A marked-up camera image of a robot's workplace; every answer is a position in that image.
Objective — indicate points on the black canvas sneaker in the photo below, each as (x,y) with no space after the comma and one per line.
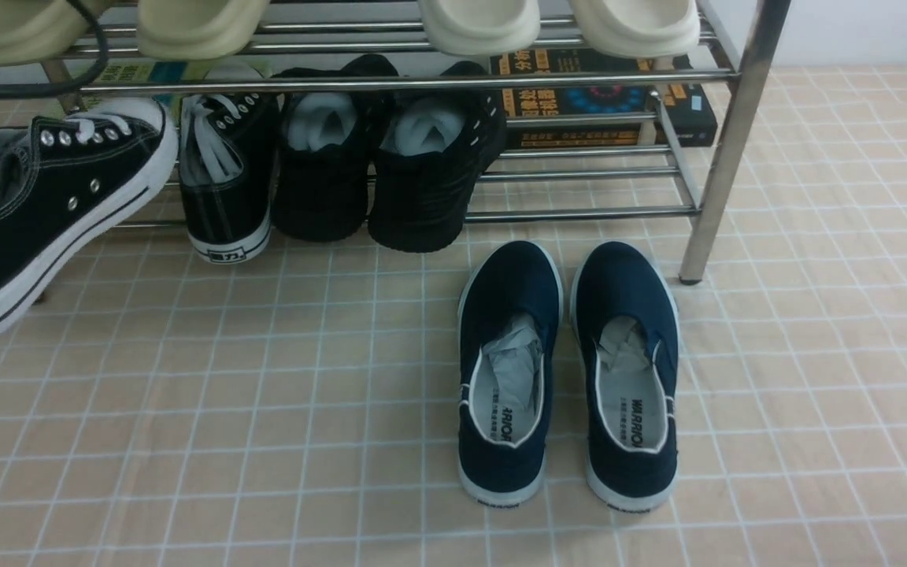
(226,163)
(64,181)

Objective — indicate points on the stainless steel shoe rack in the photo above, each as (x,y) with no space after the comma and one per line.
(744,75)

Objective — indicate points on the left navy slip-on shoe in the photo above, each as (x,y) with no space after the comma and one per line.
(508,320)

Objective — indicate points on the navy slip-on shoe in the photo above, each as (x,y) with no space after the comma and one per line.
(508,320)
(626,324)

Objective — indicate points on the right black mesh shoe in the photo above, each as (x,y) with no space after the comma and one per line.
(436,146)

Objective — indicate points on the black mesh shoe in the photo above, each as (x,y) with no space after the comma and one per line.
(436,146)
(327,140)

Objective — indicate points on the right navy slip-on shoe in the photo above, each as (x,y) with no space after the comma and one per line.
(626,324)

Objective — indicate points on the left black mesh shoe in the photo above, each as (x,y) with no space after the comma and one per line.
(327,140)

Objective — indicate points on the left cream foam slipper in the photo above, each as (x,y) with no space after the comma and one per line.
(476,28)

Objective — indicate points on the cream foam slipper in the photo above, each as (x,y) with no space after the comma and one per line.
(639,30)
(476,28)

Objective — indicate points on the black book with orange text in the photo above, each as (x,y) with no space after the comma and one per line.
(689,109)

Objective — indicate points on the right cream foam slipper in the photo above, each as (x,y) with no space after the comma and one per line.
(639,30)

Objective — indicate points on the right olive foam slipper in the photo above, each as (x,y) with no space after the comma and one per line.
(196,30)

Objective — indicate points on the olive foam slipper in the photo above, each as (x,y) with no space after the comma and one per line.
(32,31)
(196,30)

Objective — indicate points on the green and blue book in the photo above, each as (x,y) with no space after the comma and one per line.
(162,72)

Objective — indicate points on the left olive foam slipper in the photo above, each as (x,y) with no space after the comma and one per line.
(32,31)

